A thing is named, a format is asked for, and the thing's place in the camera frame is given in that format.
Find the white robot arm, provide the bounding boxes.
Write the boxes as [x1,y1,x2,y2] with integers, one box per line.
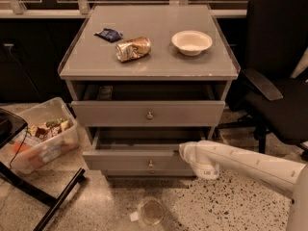
[179,141,308,231]

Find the black office chair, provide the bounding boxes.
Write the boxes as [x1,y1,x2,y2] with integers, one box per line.
[226,0,308,153]

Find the crushed gold chip bag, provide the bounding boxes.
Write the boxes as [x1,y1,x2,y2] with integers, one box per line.
[115,37,151,63]

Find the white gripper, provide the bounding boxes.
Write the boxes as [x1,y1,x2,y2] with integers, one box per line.
[179,141,219,180]

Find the grey top drawer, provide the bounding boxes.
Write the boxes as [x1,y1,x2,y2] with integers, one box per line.
[72,84,224,127]

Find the white paper bowl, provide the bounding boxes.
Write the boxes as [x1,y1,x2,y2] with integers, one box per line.
[171,30,213,56]

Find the black table stand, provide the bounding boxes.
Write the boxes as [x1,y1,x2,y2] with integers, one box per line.
[0,109,86,231]

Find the grey drawer cabinet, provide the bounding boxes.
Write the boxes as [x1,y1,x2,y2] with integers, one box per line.
[57,4,242,179]

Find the blue snack packet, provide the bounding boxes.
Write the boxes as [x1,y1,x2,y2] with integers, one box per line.
[95,28,123,42]

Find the dark object in top drawer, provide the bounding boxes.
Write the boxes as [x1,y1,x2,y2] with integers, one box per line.
[97,86,113,100]

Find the clear plastic storage bin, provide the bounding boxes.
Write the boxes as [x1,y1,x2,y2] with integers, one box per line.
[5,97,80,174]

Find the snack items in bin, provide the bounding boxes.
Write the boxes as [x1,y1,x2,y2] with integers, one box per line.
[13,118,70,153]

